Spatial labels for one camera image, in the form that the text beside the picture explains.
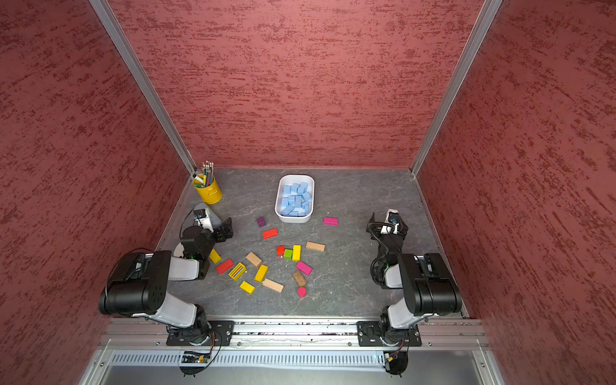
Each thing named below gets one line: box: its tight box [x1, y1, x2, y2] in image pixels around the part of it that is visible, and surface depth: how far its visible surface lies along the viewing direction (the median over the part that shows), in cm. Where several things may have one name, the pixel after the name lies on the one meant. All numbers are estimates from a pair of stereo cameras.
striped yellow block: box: [227, 261, 247, 282], surface depth 87 cm
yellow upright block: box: [291, 244, 302, 262], surface depth 92 cm
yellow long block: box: [254, 264, 269, 284], surface depth 88 cm
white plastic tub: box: [274, 174, 316, 224], surface depth 108 cm
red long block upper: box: [262, 227, 279, 240], surface depth 99 cm
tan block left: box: [245, 251, 263, 268], surface depth 90 cm
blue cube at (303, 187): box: [298, 182, 309, 194], surface depth 113 cm
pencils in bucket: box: [192, 160, 215, 188], surface depth 102 cm
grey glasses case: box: [194, 202, 223, 234], surface depth 83 cm
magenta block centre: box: [295, 260, 313, 276], surface depth 91 cm
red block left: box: [215, 258, 235, 275], surface depth 89 cm
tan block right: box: [305, 241, 326, 252], surface depth 94 cm
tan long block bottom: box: [261, 278, 285, 293], surface depth 85 cm
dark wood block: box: [291, 270, 308, 288], surface depth 87 cm
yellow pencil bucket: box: [192, 176, 223, 205], surface depth 104 cm
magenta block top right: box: [323, 216, 340, 227], surface depth 102 cm
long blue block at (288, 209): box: [280, 204, 296, 216], surface depth 107 cm
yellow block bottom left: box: [239, 280, 256, 295], surface depth 85 cm
